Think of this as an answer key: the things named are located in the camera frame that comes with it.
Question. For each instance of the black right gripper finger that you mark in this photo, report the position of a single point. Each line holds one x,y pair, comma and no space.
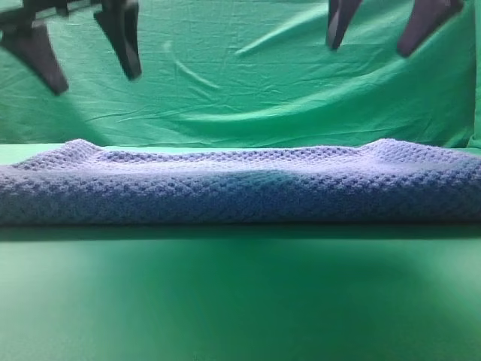
340,14
426,17

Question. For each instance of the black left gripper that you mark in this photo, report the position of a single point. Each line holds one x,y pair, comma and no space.
32,47

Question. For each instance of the blue waffle-weave towel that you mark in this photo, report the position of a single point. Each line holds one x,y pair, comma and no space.
384,181

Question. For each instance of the green backdrop cloth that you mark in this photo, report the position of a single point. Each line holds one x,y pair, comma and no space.
252,74

